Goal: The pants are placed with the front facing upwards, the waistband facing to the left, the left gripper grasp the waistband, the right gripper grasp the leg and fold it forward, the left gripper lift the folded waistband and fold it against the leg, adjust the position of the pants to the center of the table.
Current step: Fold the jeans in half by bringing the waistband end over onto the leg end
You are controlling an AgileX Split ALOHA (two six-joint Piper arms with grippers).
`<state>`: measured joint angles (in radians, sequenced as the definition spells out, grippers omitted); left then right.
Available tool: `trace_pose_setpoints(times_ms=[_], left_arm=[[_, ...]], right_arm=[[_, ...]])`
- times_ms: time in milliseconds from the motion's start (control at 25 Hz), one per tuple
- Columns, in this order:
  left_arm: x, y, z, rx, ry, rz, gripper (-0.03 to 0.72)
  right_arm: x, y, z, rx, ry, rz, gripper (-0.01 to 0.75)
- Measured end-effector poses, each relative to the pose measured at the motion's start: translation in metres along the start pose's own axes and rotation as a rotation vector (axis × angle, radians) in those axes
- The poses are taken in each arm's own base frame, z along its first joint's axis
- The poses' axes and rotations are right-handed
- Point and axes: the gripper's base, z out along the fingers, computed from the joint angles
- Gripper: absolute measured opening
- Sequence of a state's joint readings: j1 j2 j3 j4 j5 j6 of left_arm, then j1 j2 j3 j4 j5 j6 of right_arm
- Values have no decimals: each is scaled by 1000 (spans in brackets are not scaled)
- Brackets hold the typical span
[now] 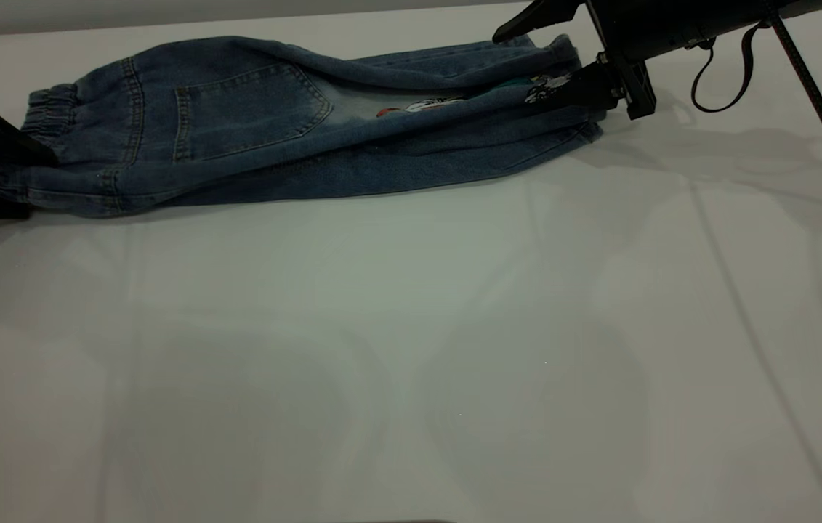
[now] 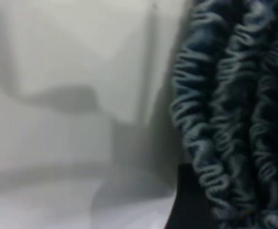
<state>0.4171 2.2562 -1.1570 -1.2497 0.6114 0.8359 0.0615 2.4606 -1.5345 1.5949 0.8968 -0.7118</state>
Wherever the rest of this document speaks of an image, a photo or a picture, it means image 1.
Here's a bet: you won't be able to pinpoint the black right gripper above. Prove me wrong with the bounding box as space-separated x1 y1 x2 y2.
491 0 769 121

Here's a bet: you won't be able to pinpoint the blue denim pants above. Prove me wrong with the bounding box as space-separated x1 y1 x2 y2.
0 34 605 219

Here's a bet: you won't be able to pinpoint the thin black cable loop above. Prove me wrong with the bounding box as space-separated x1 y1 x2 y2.
690 20 773 114

